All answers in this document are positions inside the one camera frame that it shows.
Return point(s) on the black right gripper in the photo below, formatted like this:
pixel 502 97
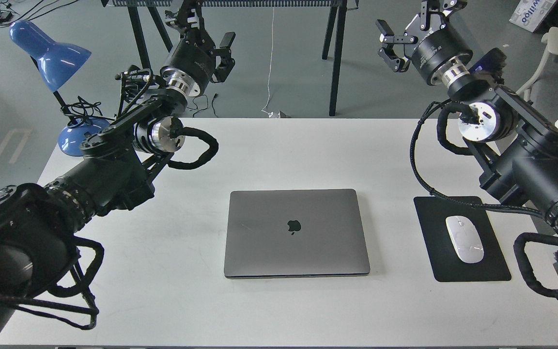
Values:
pixel 429 42

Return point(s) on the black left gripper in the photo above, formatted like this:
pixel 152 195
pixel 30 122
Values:
pixel 192 65

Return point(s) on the grey laptop computer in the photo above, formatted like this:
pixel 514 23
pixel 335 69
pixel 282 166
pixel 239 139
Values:
pixel 295 233

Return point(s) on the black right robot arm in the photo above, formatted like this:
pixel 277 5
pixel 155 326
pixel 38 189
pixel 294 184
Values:
pixel 514 144

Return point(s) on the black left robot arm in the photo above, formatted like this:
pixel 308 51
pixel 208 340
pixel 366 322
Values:
pixel 45 269

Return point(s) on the cardboard box with print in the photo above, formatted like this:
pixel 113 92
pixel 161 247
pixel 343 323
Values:
pixel 529 14

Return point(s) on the blue desk lamp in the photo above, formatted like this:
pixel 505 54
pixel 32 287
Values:
pixel 57 62

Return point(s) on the white computer mouse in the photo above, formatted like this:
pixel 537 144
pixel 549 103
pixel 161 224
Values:
pixel 465 239

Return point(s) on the black mouse pad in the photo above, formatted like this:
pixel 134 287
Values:
pixel 446 266

